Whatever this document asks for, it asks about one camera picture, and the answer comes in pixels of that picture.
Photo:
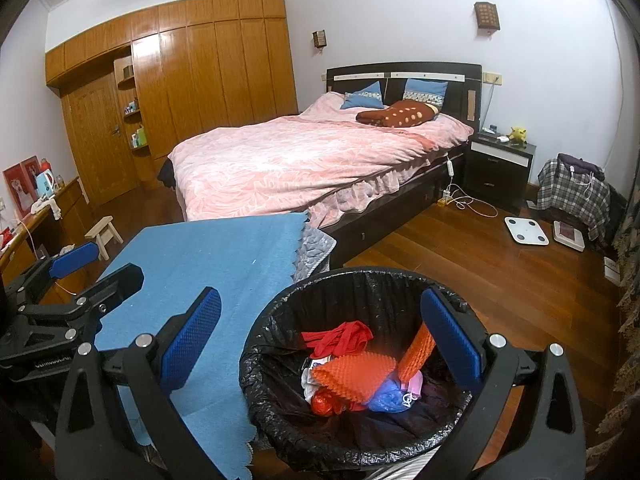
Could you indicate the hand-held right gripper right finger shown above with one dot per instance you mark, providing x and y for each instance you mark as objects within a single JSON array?
[{"x": 450, "y": 340}]

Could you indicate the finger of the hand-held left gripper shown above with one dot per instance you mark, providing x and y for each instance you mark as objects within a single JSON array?
[
  {"x": 115, "y": 285},
  {"x": 75, "y": 259}
]

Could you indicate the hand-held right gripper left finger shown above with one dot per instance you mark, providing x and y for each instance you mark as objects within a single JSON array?
[{"x": 192, "y": 340}]

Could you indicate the small orange foam net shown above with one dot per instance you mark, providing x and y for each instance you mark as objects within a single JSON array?
[{"x": 417, "y": 350}]

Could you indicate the blue plastic bag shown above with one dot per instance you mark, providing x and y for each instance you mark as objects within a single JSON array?
[{"x": 387, "y": 395}]

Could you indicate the large orange foam net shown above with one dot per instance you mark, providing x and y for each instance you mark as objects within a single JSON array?
[{"x": 355, "y": 372}]

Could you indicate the red cloth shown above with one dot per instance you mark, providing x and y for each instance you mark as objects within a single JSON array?
[{"x": 345, "y": 340}]

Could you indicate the black lined trash bin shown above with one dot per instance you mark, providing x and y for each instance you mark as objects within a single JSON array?
[{"x": 350, "y": 285}]

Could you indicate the red shiny plastic wrapper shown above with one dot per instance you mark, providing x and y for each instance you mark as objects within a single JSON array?
[{"x": 325, "y": 404}]

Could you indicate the small wooden stool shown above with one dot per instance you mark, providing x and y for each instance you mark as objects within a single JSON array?
[{"x": 102, "y": 225}]

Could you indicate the wooden side cabinet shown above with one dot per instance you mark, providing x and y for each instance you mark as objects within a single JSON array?
[{"x": 70, "y": 210}]

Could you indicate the white cloth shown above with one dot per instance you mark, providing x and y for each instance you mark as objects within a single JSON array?
[{"x": 45, "y": 206}]

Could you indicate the light blue kettle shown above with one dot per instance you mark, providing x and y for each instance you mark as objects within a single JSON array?
[{"x": 45, "y": 185}]

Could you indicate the blue tablecloth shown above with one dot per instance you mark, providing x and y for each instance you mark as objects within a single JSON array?
[{"x": 200, "y": 260}]

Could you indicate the red photo frames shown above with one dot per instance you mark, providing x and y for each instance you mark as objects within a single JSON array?
[{"x": 17, "y": 187}]

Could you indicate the black cloth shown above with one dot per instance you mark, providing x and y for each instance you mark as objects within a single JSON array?
[{"x": 165, "y": 175}]

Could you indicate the wooden door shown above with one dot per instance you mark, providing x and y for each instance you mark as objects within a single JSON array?
[{"x": 97, "y": 140}]

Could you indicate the white bathroom scale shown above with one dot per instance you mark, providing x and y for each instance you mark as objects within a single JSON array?
[{"x": 525, "y": 230}]

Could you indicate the green bottles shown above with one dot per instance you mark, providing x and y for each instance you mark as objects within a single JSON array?
[{"x": 138, "y": 137}]

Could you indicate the yellow power strip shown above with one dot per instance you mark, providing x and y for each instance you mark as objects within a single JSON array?
[{"x": 445, "y": 197}]

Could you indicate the grey quilted pad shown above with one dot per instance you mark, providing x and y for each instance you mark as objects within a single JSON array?
[{"x": 315, "y": 250}]

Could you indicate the white scale with red panel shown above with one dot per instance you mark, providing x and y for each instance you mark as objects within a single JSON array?
[{"x": 569, "y": 234}]

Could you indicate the dark nightstand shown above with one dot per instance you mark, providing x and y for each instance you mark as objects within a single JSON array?
[{"x": 495, "y": 180}]

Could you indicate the patterned curtain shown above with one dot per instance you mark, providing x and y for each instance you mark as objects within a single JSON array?
[{"x": 627, "y": 310}]

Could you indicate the plaid cloth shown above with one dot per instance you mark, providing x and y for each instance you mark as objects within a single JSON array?
[{"x": 570, "y": 195}]

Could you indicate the pink blanket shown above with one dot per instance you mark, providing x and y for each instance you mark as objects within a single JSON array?
[{"x": 300, "y": 160}]

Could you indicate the yellow plush toy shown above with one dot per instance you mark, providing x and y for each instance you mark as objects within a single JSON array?
[{"x": 518, "y": 134}]

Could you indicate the dark garment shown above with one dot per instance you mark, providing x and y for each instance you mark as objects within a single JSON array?
[{"x": 580, "y": 164}]

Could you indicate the brown dotted pillow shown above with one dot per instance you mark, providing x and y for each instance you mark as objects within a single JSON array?
[{"x": 400, "y": 114}]

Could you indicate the wooden wardrobe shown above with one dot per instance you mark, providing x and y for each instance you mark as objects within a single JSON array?
[{"x": 225, "y": 75}]

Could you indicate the dark wooden bed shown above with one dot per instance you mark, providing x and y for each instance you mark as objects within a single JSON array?
[{"x": 450, "y": 95}]

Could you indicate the blue pillow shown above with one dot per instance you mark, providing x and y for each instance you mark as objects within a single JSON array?
[
  {"x": 425, "y": 90},
  {"x": 362, "y": 97}
]

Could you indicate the wall socket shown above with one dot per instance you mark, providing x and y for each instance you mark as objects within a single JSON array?
[{"x": 492, "y": 78}]

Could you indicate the small wooden wall lamp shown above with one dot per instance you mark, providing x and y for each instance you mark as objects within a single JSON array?
[{"x": 319, "y": 39}]

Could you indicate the large wooden wall lamp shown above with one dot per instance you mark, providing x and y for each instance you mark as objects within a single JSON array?
[{"x": 486, "y": 17}]

